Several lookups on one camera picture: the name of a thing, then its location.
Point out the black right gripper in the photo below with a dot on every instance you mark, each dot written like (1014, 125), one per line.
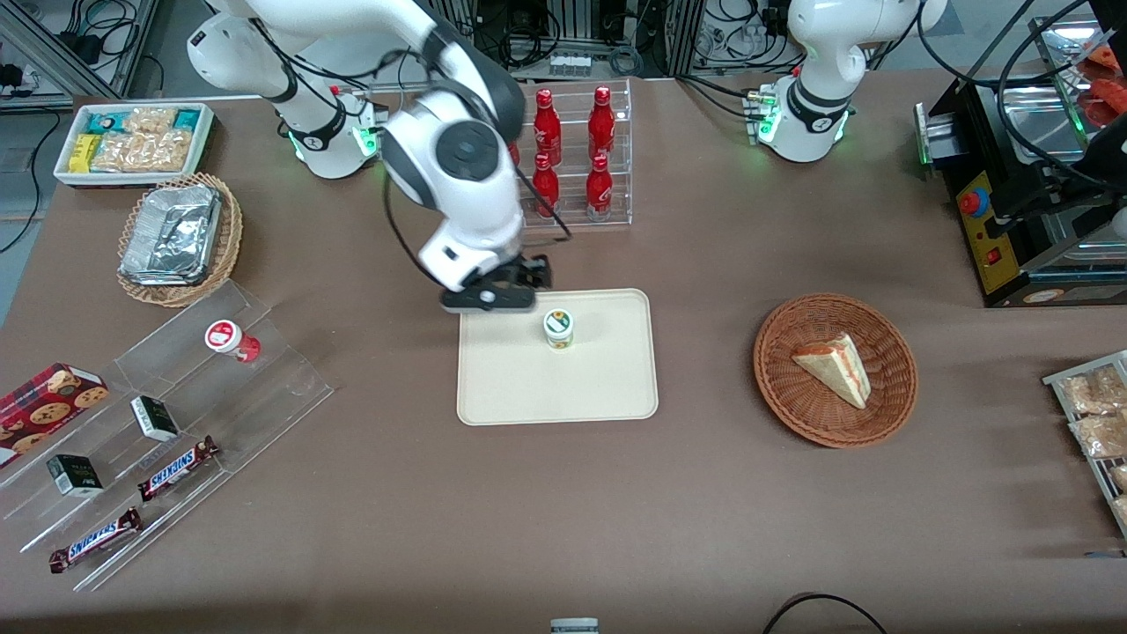
(532, 272)

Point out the green lid gum bottle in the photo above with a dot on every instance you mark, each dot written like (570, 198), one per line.
(558, 328)

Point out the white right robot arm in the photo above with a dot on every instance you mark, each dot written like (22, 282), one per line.
(458, 150)

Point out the cream plastic tray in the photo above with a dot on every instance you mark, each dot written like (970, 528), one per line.
(572, 387)

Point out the red lid gum bottle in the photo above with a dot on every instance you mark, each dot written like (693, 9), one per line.
(224, 336)

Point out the tray of packaged snacks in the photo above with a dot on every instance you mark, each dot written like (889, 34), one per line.
(1061, 380)

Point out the clear acrylic bottle rack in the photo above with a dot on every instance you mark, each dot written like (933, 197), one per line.
(621, 211)

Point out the white power strip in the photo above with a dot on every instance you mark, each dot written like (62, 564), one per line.
(570, 63)

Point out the clear acrylic stepped stand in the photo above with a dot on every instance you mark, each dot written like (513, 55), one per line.
(264, 387)

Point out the round brown wicker basket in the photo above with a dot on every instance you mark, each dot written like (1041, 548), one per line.
(792, 401)

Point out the light wicker basket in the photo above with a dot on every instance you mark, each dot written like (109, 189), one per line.
(231, 229)

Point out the triangular sandwich wedge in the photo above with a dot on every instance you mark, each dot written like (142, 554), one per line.
(836, 370)

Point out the white rectangular snack bin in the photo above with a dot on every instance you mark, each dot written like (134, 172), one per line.
(204, 141)

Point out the grey box edge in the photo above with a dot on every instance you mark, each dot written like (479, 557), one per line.
(574, 626)

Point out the aluminium foil container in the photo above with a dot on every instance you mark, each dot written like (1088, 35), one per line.
(172, 233)

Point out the teal snack pack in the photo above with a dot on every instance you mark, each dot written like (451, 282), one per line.
(186, 120)
(104, 123)

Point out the small black carton box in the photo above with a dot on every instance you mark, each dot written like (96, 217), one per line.
(155, 419)
(75, 475)

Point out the snickers chocolate bar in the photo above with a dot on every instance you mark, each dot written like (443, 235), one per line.
(178, 468)
(95, 540)

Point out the clear cracker bag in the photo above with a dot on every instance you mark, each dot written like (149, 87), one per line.
(145, 151)
(150, 120)

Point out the yellow snack pack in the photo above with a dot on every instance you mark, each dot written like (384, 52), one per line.
(84, 153)

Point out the black machine yellow panel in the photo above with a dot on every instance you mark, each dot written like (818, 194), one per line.
(990, 238)

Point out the red plaid cookie box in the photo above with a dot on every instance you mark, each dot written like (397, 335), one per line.
(44, 409)

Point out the clear nut snack bag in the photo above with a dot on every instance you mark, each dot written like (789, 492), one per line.
(1092, 392)
(1101, 436)

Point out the red food packet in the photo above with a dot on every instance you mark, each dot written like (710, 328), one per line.
(1108, 101)

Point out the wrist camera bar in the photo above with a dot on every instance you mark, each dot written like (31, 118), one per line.
(486, 299)

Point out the aluminium frame rail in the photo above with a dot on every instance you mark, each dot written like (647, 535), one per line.
(53, 44)

